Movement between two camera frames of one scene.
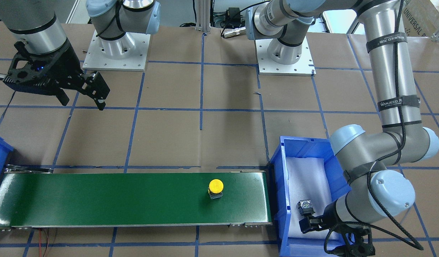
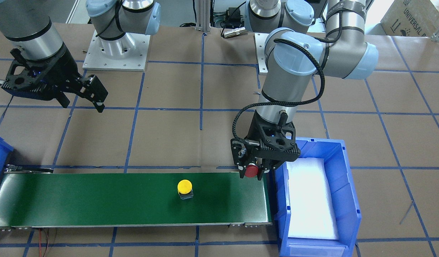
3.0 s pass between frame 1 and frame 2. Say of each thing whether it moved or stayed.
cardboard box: stayed
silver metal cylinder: stayed
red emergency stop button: moved
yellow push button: moved
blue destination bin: stayed
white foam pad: stayed
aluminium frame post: stayed
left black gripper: moved
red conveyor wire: stayed
